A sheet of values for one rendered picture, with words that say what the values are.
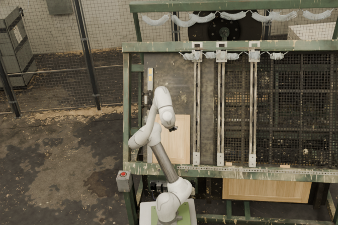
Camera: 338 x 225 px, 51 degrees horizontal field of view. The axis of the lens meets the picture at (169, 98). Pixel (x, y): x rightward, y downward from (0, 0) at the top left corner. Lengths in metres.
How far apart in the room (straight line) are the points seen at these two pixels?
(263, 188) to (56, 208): 2.45
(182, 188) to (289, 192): 1.37
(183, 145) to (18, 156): 2.89
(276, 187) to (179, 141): 1.16
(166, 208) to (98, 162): 2.25
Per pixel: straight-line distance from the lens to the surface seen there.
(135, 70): 3.62
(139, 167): 3.60
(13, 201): 5.00
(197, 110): 3.45
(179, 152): 3.54
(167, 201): 3.01
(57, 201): 4.75
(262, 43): 3.42
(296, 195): 4.10
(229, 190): 4.00
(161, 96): 2.44
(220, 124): 3.43
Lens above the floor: 3.29
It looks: 32 degrees down
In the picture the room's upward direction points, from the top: 5 degrees counter-clockwise
